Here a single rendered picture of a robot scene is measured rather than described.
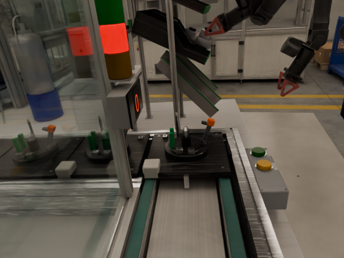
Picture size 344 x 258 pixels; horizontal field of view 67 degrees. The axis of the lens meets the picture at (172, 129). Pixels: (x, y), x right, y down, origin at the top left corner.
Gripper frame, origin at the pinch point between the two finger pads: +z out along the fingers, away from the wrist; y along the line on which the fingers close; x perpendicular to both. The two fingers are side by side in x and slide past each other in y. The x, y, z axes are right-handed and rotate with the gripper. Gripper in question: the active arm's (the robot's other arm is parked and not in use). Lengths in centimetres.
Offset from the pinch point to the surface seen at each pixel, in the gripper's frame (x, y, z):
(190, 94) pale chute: 16.2, 18.1, 12.5
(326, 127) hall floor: 154, -193, -42
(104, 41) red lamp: -7, 64, 7
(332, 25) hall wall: 161, -823, -211
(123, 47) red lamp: -5, 62, 5
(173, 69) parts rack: 5.1, 21.4, 12.4
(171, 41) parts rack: -3.3, 21.8, 8.0
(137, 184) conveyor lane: 25, 57, 25
